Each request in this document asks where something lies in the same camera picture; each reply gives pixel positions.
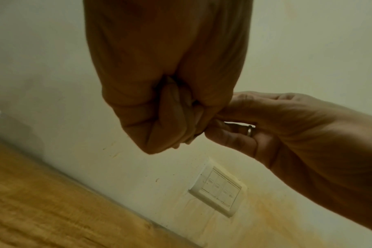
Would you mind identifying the person's right hand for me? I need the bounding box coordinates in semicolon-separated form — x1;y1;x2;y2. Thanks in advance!
204;91;372;236

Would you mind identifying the beige wall plate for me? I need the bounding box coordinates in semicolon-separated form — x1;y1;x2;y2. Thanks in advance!
188;156;247;218

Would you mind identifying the person's left hand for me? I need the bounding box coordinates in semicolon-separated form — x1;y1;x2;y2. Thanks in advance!
82;0;254;155

